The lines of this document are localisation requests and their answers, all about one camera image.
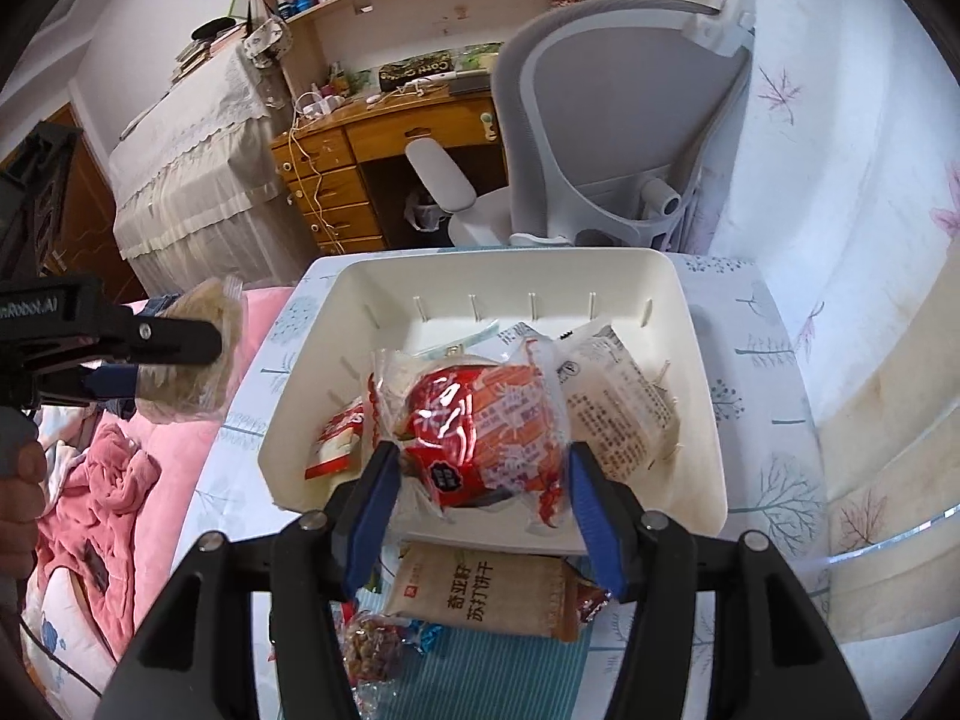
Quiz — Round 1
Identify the red cookie packet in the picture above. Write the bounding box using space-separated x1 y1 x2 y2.
304 401 372 481

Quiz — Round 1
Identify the white plastic storage box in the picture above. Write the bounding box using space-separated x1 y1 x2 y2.
257 246 730 557

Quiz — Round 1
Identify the waste bin with bag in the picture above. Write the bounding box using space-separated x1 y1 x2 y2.
405 191 451 233

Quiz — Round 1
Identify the black metal frame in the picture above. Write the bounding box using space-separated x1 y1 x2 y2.
0 122 85 278

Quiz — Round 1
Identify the floral curtain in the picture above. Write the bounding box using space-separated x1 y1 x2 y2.
675 0 960 616

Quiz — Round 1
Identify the person's left forearm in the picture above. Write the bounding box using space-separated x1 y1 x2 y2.
0 532 38 631

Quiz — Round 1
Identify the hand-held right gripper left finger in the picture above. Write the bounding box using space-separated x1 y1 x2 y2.
90 440 402 720

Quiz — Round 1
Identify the brown wooden door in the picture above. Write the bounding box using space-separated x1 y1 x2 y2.
0 105 143 301

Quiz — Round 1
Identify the clear packet of yellow puffs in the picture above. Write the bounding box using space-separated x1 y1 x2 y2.
135 274 248 425

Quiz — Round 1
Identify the wooden bookshelf with books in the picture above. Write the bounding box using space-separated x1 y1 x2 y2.
244 0 601 91

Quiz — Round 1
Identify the lace covered cabinet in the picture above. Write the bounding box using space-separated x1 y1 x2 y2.
109 45 316 301

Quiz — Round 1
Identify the small nut snack packet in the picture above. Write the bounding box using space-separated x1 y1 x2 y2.
341 611 447 691

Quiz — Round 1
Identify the grey office chair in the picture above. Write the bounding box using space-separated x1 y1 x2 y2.
405 0 758 252

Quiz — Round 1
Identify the person's left hand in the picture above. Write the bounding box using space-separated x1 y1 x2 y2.
0 441 47 541

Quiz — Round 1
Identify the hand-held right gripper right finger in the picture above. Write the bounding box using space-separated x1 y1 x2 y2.
566 441 863 720

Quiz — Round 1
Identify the white charging cable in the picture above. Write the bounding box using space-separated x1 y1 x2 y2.
281 90 346 248

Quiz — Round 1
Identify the floral fabric bag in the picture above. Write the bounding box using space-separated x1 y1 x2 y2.
244 19 295 72

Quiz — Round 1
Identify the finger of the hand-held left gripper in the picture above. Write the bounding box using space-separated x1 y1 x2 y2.
90 315 224 368
34 364 143 410

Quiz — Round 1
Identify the crumpled pink towel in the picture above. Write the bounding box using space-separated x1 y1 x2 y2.
37 420 162 563

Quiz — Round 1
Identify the tree print tablecloth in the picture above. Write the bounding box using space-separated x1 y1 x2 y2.
169 251 833 720

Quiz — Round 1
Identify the beige cracker packet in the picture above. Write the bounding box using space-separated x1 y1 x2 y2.
386 540 582 642

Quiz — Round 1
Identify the wooden desk with drawers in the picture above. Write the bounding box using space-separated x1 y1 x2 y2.
270 86 511 256

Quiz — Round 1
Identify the dark red snack packet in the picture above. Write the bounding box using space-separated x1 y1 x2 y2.
574 577 614 622

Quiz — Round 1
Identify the white snack packet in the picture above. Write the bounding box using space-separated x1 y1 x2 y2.
559 322 680 481

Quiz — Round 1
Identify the black cable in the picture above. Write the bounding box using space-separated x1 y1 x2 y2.
15 607 106 698

